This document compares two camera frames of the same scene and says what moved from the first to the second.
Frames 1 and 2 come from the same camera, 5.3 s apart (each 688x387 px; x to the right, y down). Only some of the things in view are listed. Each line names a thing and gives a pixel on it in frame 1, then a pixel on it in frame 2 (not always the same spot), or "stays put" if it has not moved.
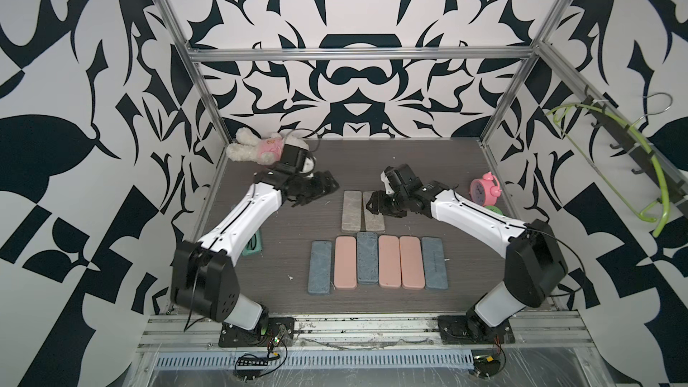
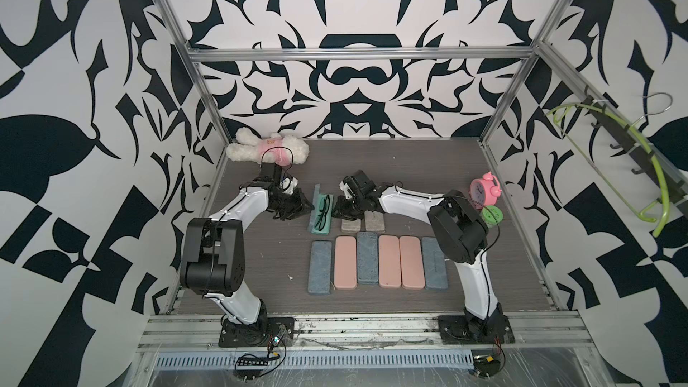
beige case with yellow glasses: (374, 222) stays put
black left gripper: (321, 187) -> (300, 206)
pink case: (411, 262) stays put
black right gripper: (376, 203) -> (339, 209)
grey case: (435, 270) stays put
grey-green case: (254, 245) -> (320, 219)
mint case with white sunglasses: (367, 258) stays put
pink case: (389, 262) stays put
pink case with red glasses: (345, 262) stays put
